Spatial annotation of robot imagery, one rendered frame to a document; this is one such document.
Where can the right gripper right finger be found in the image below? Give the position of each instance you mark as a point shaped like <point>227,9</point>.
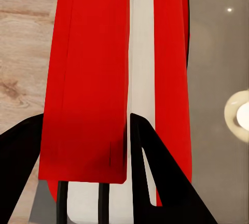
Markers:
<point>181,204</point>

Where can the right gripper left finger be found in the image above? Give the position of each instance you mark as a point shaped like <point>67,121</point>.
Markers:
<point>19,151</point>

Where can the coffee table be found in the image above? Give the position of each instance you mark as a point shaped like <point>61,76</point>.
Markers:
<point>218,93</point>

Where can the radio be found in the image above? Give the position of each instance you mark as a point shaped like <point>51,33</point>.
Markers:
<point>111,58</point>

